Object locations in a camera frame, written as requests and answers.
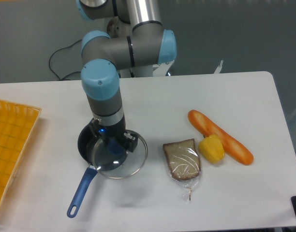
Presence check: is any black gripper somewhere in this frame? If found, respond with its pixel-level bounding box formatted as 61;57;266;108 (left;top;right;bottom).
88;117;138;152

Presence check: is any glass lid with blue knob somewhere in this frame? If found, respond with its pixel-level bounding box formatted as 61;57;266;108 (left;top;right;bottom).
91;130;148;179

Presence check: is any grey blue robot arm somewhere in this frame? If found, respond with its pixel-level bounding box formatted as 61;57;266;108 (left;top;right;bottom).
76;0;177;151

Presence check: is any bread slice in plastic bag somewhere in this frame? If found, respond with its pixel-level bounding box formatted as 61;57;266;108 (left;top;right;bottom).
163;139;202;201

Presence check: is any yellow woven basket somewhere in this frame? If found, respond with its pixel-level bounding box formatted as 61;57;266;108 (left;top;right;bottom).
0;99;42;209

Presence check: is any yellow bell pepper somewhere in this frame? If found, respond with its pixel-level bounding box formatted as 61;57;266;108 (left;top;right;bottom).
198;134;225;164

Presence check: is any orange baguette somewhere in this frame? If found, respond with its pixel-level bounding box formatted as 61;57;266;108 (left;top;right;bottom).
188;110;254;165

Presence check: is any dark pan with blue handle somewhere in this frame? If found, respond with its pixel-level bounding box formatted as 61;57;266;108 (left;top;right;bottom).
67;125;101;218

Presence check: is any black cable on floor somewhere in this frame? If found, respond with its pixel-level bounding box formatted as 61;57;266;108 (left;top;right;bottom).
48;38;85;81

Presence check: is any white table bracket right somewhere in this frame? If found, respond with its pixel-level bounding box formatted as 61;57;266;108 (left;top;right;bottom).
214;60;223;74

